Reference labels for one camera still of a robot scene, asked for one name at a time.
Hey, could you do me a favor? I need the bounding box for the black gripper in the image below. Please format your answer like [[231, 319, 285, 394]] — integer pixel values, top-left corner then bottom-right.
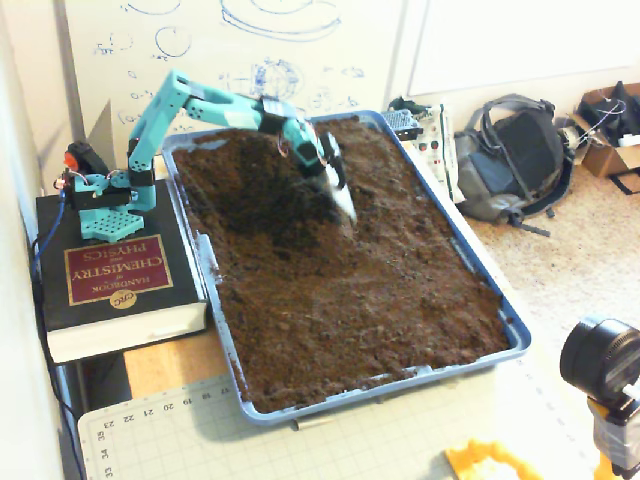
[[298, 130, 359, 224]]

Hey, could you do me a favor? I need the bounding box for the brown soil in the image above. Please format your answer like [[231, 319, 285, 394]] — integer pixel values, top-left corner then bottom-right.
[[171, 115, 516, 415]]

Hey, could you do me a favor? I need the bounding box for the teal robot arm with base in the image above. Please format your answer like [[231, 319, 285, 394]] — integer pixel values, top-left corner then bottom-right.
[[62, 68, 324, 241]]

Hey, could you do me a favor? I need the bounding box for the perforated electronics box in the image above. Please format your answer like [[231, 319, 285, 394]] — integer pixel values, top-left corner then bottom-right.
[[382, 108, 424, 142]]

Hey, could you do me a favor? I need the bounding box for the white panel with red buttons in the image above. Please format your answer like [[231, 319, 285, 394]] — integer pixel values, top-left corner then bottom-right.
[[412, 103, 464, 204]]

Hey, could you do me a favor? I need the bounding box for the whiteboard with blue drawings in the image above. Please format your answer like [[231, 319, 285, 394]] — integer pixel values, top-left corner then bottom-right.
[[52, 0, 409, 169]]

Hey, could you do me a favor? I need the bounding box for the grey backpack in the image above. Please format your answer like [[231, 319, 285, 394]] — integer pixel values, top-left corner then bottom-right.
[[453, 93, 576, 237]]

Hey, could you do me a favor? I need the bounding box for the blue plastic tray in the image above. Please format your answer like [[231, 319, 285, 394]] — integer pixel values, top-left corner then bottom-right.
[[159, 109, 532, 427]]

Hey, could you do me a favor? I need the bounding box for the blank white board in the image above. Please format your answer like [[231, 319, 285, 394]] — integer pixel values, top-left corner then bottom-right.
[[404, 0, 640, 99]]

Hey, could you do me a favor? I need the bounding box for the small metal bar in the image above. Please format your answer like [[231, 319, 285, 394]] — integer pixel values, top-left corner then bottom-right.
[[292, 417, 335, 432]]

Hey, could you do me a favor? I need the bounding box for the black chemistry physics handbook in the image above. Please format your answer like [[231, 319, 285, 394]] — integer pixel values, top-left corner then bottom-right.
[[34, 179, 209, 365]]

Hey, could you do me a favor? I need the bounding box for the cardboard box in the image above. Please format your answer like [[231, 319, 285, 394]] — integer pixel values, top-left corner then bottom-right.
[[567, 82, 640, 194]]

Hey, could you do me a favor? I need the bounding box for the green cutting mat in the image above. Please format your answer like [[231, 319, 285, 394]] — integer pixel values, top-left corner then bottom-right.
[[77, 349, 621, 480]]

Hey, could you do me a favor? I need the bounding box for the yellow plastic stand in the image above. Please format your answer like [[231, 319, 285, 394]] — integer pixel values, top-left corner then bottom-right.
[[444, 438, 546, 480]]

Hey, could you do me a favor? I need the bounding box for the blue cable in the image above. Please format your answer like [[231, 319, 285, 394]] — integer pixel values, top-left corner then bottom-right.
[[29, 192, 69, 281]]

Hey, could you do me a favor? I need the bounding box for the black camera lens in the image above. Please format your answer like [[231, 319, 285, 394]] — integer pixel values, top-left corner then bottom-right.
[[558, 314, 640, 401]]

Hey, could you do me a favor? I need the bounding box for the black cable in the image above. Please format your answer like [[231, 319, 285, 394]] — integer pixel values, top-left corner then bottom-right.
[[29, 239, 86, 480]]

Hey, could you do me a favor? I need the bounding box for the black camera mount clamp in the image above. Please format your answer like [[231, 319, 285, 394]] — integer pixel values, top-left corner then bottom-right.
[[587, 394, 640, 479]]

